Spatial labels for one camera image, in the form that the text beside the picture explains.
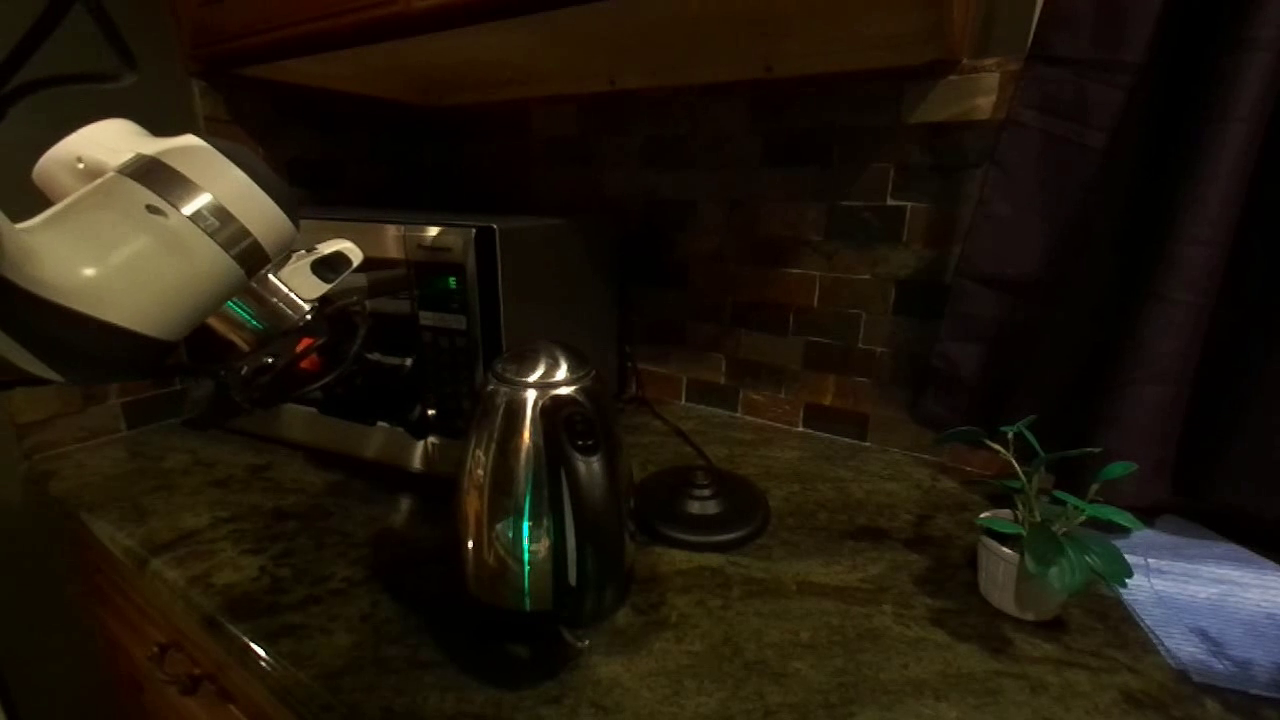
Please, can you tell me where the wooden drawer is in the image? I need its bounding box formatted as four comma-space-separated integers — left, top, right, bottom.
55, 515, 306, 720

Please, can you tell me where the stainless steel microwave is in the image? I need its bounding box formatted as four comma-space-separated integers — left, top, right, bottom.
222, 209, 623, 477

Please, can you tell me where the wooden wall cabinet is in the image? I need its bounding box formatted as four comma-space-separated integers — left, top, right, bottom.
186, 0, 1043, 125

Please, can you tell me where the stainless steel electric kettle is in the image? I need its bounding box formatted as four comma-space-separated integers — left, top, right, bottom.
458, 341, 635, 628

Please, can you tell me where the microwave door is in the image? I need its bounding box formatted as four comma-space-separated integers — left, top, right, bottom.
222, 218, 425, 473

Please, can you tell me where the black kettle base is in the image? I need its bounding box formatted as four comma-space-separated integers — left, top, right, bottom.
631, 464, 772, 552

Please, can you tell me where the dark curtain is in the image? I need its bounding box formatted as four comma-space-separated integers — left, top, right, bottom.
915, 0, 1280, 546

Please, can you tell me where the drawer handle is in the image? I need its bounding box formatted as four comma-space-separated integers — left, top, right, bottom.
148, 642, 219, 698

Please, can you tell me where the black cable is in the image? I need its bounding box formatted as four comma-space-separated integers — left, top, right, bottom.
620, 348, 719, 473

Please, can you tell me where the blue cloth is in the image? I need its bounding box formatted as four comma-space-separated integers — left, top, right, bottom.
1112, 514, 1280, 700

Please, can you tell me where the potted green plant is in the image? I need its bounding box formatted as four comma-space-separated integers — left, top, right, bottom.
938, 414, 1147, 624

